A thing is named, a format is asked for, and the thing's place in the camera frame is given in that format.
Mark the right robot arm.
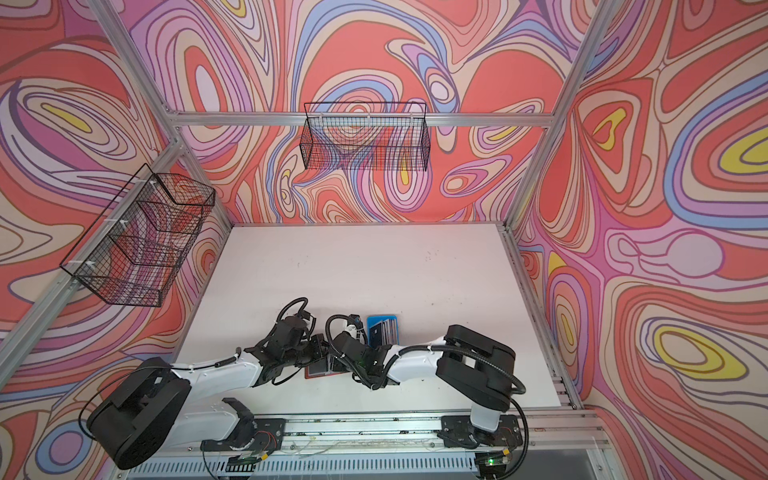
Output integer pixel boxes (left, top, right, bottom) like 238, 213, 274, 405
328, 324, 526, 449

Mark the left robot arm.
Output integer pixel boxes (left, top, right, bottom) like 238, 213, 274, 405
77, 297, 322, 470

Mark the blue plastic card tray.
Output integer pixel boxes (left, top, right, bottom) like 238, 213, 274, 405
366, 315, 399, 348

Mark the dark credit card stack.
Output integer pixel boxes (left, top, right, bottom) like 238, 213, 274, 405
368, 318, 399, 348

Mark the red leather card holder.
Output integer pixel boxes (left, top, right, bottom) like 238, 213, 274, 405
304, 356, 349, 380

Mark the black wire basket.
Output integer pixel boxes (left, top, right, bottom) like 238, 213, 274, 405
299, 101, 431, 172
59, 164, 216, 307

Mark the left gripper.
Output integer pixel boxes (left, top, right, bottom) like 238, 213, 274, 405
282, 334, 333, 369

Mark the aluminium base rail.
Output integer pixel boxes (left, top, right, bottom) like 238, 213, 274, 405
111, 408, 625, 479

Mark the black wire basket back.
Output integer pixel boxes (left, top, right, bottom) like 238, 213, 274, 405
299, 101, 431, 172

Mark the black wire basket left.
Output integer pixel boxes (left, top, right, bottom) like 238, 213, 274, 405
59, 164, 216, 307

